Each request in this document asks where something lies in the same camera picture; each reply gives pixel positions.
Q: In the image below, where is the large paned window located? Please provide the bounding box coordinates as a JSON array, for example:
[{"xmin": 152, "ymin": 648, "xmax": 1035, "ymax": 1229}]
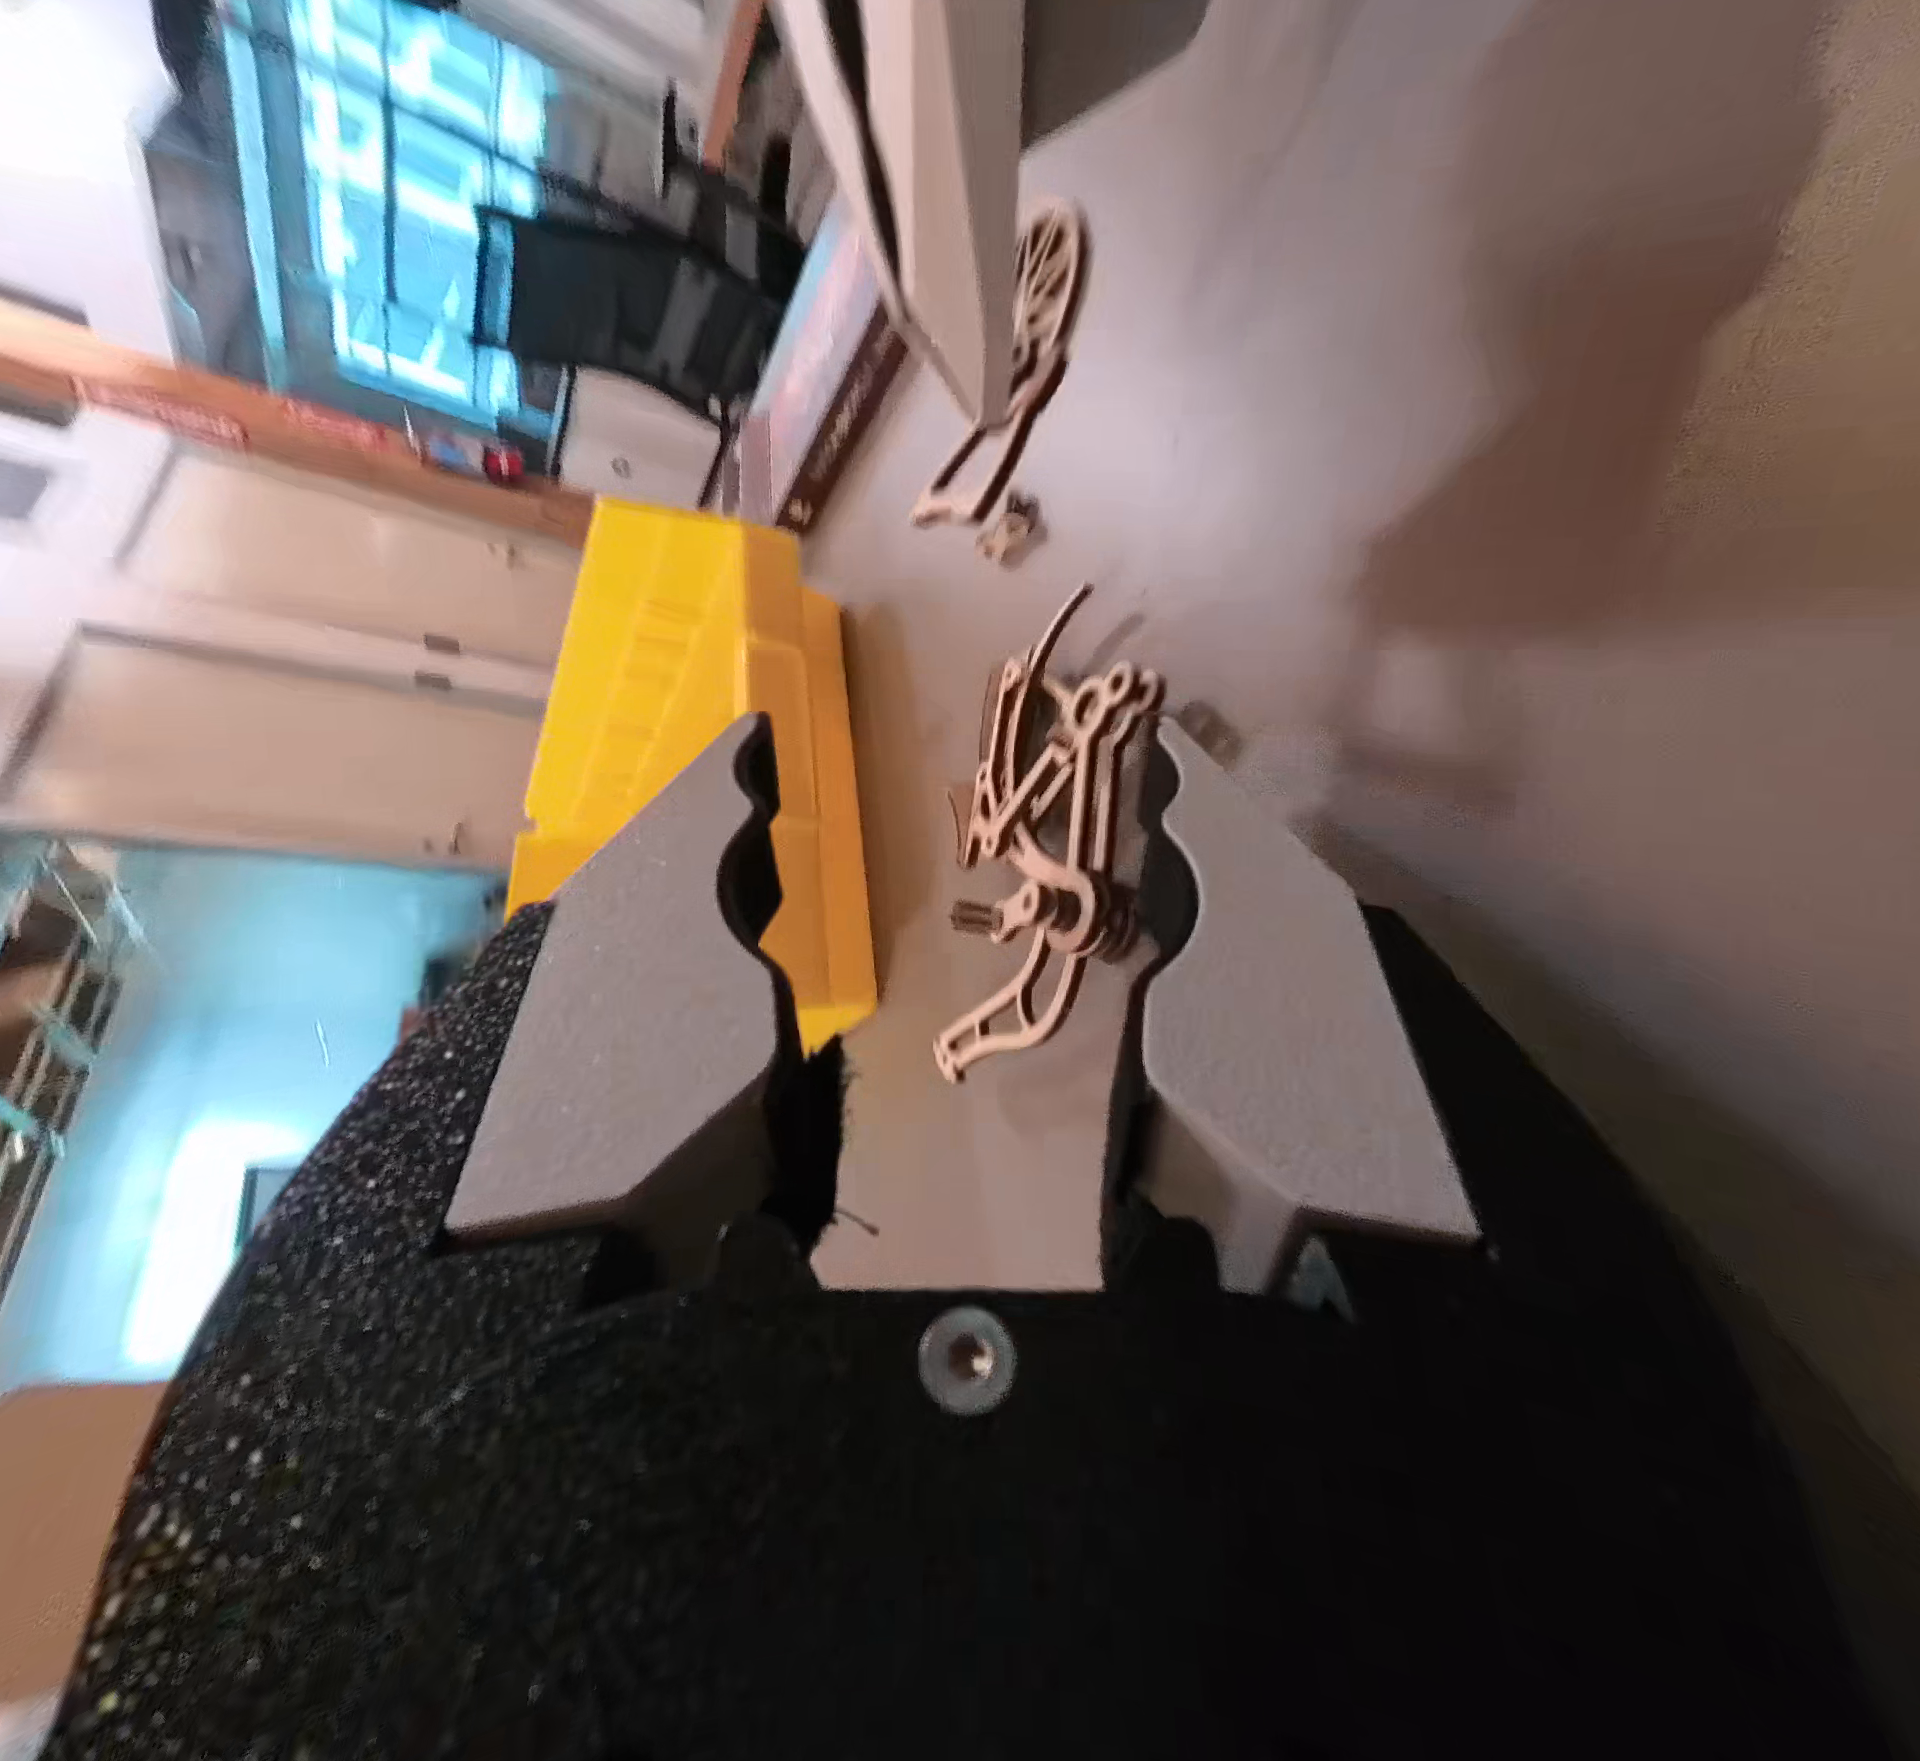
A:
[{"xmin": 226, "ymin": 0, "xmax": 561, "ymax": 431}]

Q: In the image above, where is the long red sign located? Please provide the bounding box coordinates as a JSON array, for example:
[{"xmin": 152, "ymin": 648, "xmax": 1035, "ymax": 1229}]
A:
[{"xmin": 75, "ymin": 377, "xmax": 248, "ymax": 450}]

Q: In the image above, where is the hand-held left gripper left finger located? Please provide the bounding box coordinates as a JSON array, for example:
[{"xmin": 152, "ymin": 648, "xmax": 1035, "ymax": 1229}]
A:
[{"xmin": 441, "ymin": 713, "xmax": 804, "ymax": 1248}]

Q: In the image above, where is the yellow plastic bin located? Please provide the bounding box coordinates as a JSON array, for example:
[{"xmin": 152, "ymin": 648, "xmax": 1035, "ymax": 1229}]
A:
[{"xmin": 507, "ymin": 495, "xmax": 880, "ymax": 1051}]

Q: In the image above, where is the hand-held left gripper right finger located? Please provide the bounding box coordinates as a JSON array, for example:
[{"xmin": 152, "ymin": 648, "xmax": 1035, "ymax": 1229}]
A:
[{"xmin": 1102, "ymin": 717, "xmax": 1487, "ymax": 1290}]

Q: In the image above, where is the metal shelving rack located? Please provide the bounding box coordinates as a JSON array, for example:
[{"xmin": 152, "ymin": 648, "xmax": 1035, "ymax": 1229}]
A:
[{"xmin": 0, "ymin": 837, "xmax": 138, "ymax": 1282}]

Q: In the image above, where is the wooden spoked wheel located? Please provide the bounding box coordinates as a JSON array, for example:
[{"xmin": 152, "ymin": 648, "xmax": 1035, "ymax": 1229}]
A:
[{"xmin": 1008, "ymin": 198, "xmax": 1092, "ymax": 413}]

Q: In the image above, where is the brown puzzle box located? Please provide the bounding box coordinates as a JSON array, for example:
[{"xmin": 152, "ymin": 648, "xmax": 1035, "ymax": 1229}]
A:
[{"xmin": 743, "ymin": 224, "xmax": 910, "ymax": 533}]

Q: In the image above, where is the wooden bicycle fork piece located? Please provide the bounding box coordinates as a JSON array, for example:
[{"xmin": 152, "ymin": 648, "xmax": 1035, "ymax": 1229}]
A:
[{"xmin": 910, "ymin": 357, "xmax": 1070, "ymax": 536}]

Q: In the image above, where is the wooden bicycle frame assembly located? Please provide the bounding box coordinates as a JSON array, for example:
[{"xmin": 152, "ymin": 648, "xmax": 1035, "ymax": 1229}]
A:
[{"xmin": 934, "ymin": 582, "xmax": 1168, "ymax": 1087}]

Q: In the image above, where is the black office chair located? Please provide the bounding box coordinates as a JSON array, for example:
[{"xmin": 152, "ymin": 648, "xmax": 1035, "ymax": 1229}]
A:
[{"xmin": 472, "ymin": 163, "xmax": 804, "ymax": 502}]

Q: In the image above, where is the wooden beam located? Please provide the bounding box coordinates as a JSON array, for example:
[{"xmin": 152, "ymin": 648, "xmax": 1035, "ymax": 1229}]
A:
[{"xmin": 0, "ymin": 306, "xmax": 598, "ymax": 544}]

